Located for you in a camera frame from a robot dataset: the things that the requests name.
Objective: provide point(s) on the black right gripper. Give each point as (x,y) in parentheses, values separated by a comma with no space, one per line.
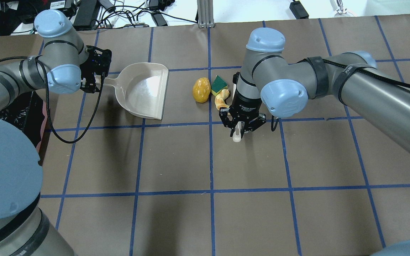
(246,101)

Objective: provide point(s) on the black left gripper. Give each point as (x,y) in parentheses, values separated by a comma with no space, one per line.
(90,75)

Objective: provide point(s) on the beige plastic dustpan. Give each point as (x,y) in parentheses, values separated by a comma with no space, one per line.
(140,89)

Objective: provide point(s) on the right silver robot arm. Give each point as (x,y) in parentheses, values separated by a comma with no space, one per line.
(328,206)

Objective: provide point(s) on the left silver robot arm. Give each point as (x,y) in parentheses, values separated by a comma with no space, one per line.
(65,66)

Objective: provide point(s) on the bin with black bag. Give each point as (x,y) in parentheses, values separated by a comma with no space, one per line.
(28,113)

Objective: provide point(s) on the yellow peel piece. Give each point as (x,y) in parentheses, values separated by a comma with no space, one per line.
(220,99)

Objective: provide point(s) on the green yellow sponge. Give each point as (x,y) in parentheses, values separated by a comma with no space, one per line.
(218,85)

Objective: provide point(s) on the yellow lemon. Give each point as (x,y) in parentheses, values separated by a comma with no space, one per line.
(201,90)

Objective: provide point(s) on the black power adapter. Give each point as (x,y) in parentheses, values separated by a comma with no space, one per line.
(298,10)

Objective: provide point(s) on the aluminium frame post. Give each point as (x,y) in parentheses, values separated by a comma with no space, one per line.
(205,14)

